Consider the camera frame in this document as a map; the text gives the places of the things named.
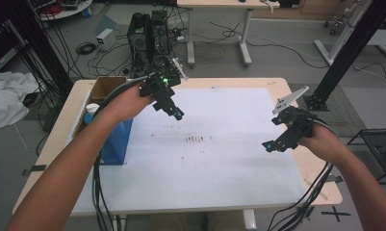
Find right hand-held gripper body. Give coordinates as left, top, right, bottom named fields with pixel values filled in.
left=270, top=86, right=319, bottom=146

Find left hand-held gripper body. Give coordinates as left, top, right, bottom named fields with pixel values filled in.
left=139, top=57, right=189, bottom=99

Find blue cardboard box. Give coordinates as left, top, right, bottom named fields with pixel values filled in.
left=72, top=76, right=135, bottom=167

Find person's right hand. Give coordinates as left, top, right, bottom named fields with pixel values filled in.
left=297, top=122, right=347, bottom=166

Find person's left hand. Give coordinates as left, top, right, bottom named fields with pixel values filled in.
left=98, top=84, right=156, bottom=127

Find grey floor mat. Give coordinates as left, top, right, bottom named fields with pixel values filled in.
left=288, top=82, right=369, bottom=130

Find black tape strip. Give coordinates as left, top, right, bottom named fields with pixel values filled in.
left=324, top=174, right=345, bottom=184
left=21, top=164, right=48, bottom=177

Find white table mat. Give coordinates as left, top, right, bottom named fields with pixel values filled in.
left=69, top=87, right=308, bottom=216

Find small white box device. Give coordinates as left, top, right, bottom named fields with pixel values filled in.
left=95, top=28, right=117, bottom=52

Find white table leg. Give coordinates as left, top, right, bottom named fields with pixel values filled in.
left=242, top=209, right=258, bottom=231

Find white metal stand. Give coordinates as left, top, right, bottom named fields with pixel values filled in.
left=313, top=0, right=386, bottom=67

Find white-legged wooden desk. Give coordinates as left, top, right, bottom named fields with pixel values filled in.
left=176, top=0, right=281, bottom=69

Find office chair wheeled base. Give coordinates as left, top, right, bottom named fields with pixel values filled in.
left=322, top=13, right=347, bottom=37

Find round white table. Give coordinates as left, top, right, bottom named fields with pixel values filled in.
left=29, top=0, right=94, bottom=22

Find white cloth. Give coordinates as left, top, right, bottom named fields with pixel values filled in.
left=0, top=69, right=41, bottom=129

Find right gripper black cable bundle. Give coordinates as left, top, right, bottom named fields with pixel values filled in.
left=267, top=116, right=340, bottom=231

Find gripper black cable bundle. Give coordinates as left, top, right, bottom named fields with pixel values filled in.
left=90, top=71, right=157, bottom=231
left=267, top=116, right=340, bottom=231

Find coiled black cable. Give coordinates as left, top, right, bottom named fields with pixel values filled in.
left=75, top=41, right=98, bottom=56

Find black wire rack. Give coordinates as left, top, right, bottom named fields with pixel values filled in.
left=348, top=128, right=386, bottom=179

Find black metal frame post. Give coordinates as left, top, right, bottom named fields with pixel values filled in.
left=6, top=0, right=75, bottom=99
left=303, top=0, right=386, bottom=113

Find left gripper black cable bundle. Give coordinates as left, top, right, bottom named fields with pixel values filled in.
left=90, top=71, right=157, bottom=231

